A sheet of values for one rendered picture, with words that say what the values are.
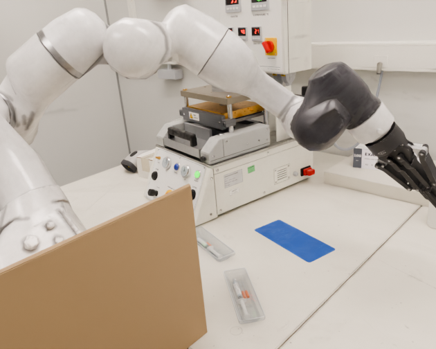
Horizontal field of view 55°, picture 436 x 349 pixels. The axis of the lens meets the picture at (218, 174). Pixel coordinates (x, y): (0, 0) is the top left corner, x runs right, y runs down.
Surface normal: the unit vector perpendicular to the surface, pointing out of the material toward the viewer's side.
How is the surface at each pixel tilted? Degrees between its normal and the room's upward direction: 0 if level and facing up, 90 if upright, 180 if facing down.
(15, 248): 50
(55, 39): 73
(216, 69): 106
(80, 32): 78
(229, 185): 90
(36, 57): 66
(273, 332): 0
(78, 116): 90
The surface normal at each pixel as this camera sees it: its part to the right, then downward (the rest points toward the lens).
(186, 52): -0.22, 0.58
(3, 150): 0.57, -0.10
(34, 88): 0.37, 0.62
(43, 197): 0.52, -0.49
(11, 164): 0.39, -0.35
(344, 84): 0.06, 0.16
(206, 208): 0.60, 0.25
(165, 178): -0.76, -0.14
